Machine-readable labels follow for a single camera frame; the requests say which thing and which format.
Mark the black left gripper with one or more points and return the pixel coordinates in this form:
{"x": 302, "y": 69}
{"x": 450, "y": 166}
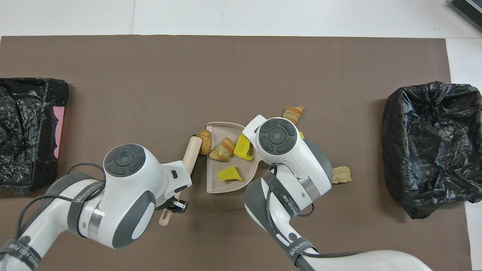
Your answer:
{"x": 165, "y": 203}

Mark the beige plastic dustpan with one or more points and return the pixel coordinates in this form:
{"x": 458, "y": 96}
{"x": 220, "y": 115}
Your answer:
{"x": 226, "y": 186}

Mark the beige hand brush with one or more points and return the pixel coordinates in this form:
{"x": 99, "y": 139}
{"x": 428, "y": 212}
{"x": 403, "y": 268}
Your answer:
{"x": 192, "y": 154}

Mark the brown bread roll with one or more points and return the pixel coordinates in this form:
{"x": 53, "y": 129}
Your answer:
{"x": 205, "y": 142}

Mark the striped croissant piece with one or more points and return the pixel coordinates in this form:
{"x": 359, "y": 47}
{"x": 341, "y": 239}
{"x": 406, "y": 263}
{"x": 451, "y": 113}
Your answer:
{"x": 223, "y": 149}
{"x": 293, "y": 114}

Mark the pale bread piece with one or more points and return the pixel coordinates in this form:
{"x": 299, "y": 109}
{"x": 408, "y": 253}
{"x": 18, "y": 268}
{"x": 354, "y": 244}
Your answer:
{"x": 342, "y": 175}

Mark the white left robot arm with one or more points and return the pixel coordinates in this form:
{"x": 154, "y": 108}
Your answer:
{"x": 128, "y": 188}

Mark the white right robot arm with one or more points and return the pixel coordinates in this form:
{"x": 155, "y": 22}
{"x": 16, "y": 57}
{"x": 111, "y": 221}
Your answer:
{"x": 293, "y": 162}

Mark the pink bin with black bag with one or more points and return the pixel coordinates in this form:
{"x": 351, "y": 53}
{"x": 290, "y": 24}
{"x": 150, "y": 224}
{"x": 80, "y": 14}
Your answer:
{"x": 26, "y": 143}

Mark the brown table mat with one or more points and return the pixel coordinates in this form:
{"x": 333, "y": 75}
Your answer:
{"x": 150, "y": 75}

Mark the dark grey ribbed object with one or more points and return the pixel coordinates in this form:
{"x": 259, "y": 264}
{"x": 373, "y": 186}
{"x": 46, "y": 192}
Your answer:
{"x": 469, "y": 11}

